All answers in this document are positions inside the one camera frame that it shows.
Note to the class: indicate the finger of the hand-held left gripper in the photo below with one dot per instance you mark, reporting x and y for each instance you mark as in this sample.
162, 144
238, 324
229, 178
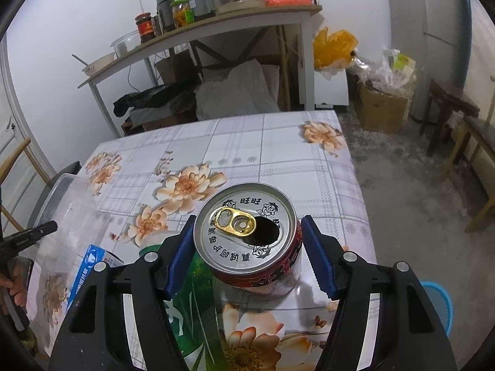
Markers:
31, 235

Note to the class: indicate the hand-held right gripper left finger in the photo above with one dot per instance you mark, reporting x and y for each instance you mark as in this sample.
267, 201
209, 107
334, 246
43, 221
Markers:
180, 259

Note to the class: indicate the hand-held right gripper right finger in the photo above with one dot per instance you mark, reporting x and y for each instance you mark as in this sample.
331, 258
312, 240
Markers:
319, 259

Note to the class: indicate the transparent plastic bag of items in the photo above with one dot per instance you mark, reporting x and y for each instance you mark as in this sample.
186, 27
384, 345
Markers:
65, 208

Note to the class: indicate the red drink can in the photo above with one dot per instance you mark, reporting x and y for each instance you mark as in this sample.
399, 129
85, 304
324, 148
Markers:
232, 247

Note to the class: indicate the person's left hand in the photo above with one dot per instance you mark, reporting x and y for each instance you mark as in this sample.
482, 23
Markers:
18, 290

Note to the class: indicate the green plastic bottle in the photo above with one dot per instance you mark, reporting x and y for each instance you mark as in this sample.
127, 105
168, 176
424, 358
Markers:
193, 301

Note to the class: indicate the blue white toothpaste box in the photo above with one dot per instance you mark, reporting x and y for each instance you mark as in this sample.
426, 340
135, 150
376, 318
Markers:
87, 266

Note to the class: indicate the wooden chair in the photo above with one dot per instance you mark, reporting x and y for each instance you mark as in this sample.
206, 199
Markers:
479, 150
19, 166

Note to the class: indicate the floral tablecloth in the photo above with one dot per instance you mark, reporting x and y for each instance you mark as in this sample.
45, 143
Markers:
270, 154

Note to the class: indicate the blue plastic basket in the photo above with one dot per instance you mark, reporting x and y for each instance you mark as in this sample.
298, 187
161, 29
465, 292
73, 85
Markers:
439, 305

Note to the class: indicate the large cardboard box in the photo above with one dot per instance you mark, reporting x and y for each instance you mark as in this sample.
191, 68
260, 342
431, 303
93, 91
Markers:
383, 110

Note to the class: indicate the black cloth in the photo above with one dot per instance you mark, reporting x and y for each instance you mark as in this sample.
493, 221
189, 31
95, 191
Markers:
154, 96

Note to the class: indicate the white cabinet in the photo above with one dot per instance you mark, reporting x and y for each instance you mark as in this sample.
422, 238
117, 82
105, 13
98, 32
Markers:
330, 89

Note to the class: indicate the white woven sack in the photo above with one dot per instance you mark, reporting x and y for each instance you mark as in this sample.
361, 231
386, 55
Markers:
236, 92

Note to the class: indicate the white bowl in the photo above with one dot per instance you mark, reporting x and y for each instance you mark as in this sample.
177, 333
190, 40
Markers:
98, 65

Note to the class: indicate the chopsticks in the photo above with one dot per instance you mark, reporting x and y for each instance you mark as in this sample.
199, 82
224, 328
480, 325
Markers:
79, 58

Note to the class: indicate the small cardboard box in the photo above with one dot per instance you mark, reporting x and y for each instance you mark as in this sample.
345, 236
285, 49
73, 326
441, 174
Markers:
174, 67

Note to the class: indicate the dark wooden stool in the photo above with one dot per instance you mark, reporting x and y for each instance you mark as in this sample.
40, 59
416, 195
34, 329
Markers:
450, 96

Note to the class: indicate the yellow plastic bag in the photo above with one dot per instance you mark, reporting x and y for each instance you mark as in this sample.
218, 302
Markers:
334, 48

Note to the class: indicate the glass bowl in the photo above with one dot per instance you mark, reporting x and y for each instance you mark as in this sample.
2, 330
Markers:
125, 44

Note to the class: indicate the red sauce jar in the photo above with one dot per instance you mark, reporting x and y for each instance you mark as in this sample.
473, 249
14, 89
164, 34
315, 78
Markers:
145, 27

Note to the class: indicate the dark glass jar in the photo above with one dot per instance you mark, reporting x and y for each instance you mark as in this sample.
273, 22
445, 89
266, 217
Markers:
157, 25

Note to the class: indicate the green-lidded pickle jar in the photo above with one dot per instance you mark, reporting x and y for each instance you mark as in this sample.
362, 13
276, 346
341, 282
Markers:
181, 14

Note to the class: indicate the grey side table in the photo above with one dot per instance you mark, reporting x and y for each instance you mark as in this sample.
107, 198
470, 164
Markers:
232, 19

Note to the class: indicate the white blue-edged board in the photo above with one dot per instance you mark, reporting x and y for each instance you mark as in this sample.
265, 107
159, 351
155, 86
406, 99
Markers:
481, 65

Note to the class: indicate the grey refrigerator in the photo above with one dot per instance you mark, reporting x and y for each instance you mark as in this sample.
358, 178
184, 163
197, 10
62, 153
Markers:
425, 7

